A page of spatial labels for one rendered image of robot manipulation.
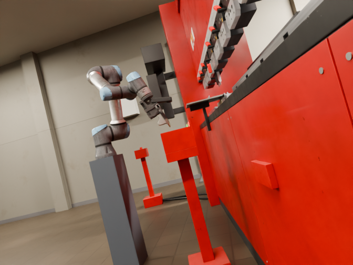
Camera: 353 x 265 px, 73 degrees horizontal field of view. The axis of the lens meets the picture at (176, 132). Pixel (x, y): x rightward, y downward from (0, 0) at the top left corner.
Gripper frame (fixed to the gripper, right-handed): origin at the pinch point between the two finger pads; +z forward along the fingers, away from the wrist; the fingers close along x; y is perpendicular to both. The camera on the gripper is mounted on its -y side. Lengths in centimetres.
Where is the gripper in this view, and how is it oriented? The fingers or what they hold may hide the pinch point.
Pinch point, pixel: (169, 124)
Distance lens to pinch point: 134.0
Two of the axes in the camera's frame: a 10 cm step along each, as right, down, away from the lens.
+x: 0.2, -0.6, -10.0
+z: 5.7, 8.2, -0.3
